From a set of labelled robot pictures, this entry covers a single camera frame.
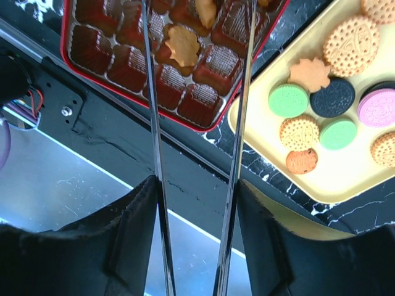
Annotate round orange cookie bottom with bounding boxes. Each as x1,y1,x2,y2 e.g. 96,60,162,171
285,149,318,175

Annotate orange fish cookie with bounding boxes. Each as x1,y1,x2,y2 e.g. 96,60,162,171
195,0,217,29

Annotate black oreo cookie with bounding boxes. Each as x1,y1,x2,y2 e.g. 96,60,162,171
310,78,356,118

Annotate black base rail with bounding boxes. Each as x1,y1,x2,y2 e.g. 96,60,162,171
1,18,339,236

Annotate green macaron cookie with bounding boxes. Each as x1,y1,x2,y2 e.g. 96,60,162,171
268,83,309,118
319,119,357,150

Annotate pink macaron cookie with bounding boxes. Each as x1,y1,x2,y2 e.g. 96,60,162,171
357,88,394,128

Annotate orange flower cookie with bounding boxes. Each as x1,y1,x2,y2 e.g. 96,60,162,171
165,25,200,67

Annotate chocolate chip cookie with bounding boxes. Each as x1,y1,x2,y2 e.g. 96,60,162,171
279,114,320,152

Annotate orange star cookie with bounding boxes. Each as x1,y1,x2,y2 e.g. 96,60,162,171
288,57,330,93

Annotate metal tongs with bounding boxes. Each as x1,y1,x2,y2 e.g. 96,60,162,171
140,0,259,296

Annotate green macaron cookie left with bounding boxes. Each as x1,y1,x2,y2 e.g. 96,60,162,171
268,83,309,118

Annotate green macaron cookie right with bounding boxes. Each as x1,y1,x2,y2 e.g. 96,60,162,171
319,119,357,150

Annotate yellow plastic tray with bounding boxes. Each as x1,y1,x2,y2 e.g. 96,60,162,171
228,0,395,204

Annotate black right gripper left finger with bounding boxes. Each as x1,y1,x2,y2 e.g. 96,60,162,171
1,176,157,295

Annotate red cookie box with tray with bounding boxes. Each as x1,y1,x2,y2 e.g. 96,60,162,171
60,1,288,132

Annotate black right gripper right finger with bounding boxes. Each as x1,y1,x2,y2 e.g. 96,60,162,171
237,180,394,295

